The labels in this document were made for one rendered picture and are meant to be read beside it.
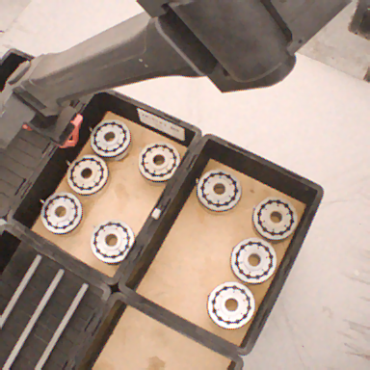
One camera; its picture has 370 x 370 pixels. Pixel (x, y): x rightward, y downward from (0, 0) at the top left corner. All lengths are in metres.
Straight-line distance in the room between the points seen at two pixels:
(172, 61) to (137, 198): 0.70
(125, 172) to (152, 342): 0.41
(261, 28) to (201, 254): 0.73
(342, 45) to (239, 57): 2.17
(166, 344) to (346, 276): 0.51
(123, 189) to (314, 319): 0.58
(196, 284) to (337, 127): 0.64
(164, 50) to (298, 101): 0.99
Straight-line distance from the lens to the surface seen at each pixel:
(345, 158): 1.23
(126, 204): 0.99
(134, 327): 0.94
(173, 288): 0.93
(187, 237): 0.95
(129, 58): 0.35
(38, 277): 1.01
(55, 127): 0.73
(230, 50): 0.28
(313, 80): 1.34
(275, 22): 0.28
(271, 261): 0.92
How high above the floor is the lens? 1.76
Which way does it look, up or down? 70 degrees down
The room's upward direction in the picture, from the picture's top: 5 degrees counter-clockwise
